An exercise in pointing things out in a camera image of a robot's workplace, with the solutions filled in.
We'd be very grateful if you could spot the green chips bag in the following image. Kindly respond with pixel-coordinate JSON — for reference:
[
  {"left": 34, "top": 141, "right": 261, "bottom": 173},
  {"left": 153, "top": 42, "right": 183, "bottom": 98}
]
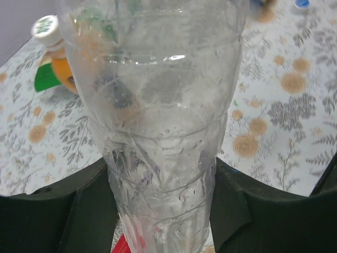
[{"left": 31, "top": 1, "right": 142, "bottom": 93}]

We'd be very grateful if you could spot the red white box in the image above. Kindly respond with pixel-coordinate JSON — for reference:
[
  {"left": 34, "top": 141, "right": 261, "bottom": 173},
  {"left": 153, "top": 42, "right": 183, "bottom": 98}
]
[{"left": 111, "top": 234, "right": 146, "bottom": 253}]

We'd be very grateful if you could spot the blue bottle cap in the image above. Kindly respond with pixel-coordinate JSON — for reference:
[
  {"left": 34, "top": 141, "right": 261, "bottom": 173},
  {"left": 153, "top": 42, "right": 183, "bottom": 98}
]
[{"left": 294, "top": 0, "right": 310, "bottom": 10}]

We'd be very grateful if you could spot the orange milk tea bottle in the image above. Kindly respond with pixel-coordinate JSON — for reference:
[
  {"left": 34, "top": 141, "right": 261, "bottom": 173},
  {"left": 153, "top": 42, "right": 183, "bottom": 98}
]
[{"left": 34, "top": 40, "right": 78, "bottom": 94}]

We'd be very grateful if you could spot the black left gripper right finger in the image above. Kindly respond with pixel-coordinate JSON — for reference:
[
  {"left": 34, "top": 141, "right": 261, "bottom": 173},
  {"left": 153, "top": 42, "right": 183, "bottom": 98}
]
[{"left": 210, "top": 159, "right": 336, "bottom": 252}]

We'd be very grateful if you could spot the clear plastic bottle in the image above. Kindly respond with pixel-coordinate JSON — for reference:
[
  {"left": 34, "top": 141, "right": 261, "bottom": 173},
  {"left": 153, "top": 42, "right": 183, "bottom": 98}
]
[{"left": 56, "top": 1, "right": 249, "bottom": 252}]

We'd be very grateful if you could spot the floral table mat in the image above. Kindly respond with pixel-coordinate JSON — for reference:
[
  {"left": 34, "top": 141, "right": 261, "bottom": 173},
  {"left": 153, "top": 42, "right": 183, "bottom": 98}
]
[{"left": 1, "top": 1, "right": 336, "bottom": 196}]

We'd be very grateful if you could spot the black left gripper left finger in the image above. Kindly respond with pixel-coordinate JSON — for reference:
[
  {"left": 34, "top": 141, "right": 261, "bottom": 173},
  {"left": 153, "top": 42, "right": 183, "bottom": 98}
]
[{"left": 1, "top": 159, "right": 117, "bottom": 252}]

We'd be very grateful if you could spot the white green printed cap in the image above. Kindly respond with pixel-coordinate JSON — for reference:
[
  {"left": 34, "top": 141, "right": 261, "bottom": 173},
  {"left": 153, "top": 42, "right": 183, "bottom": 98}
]
[{"left": 31, "top": 15, "right": 62, "bottom": 46}]

